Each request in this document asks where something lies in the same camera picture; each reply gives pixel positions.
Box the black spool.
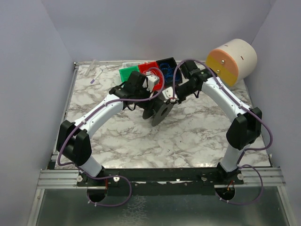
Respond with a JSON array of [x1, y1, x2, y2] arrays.
[[142, 99, 174, 127]]

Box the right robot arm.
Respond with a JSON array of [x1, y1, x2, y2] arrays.
[[173, 60, 262, 178]]

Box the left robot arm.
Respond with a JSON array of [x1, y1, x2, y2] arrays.
[[56, 71, 160, 177]]

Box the black plastic bin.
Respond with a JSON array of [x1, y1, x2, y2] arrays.
[[156, 57, 177, 87]]

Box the red plastic bin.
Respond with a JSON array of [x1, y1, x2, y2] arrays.
[[138, 61, 163, 91]]

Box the green plastic bin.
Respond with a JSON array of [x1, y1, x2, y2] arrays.
[[119, 66, 139, 82]]

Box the white label card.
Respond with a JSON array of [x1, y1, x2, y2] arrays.
[[122, 61, 147, 68]]

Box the large cylinder drum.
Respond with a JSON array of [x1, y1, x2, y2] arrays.
[[205, 39, 257, 87]]

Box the purple capped marker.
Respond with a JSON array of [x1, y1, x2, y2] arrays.
[[90, 70, 103, 84]]

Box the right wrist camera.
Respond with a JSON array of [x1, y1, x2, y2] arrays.
[[162, 87, 178, 103]]

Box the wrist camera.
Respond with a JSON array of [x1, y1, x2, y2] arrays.
[[162, 87, 178, 103], [143, 72, 160, 92]]

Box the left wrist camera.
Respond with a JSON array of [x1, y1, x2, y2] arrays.
[[143, 72, 160, 92]]

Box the blue cable coils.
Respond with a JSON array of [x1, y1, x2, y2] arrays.
[[161, 63, 181, 84]]

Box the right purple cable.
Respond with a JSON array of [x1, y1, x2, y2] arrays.
[[171, 59, 274, 206]]

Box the purple cable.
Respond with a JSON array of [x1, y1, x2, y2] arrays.
[[171, 59, 274, 206], [56, 67, 165, 208]]

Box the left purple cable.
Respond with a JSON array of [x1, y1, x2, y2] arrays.
[[56, 67, 165, 208]]

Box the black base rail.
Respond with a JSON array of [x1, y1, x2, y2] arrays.
[[77, 167, 244, 196]]

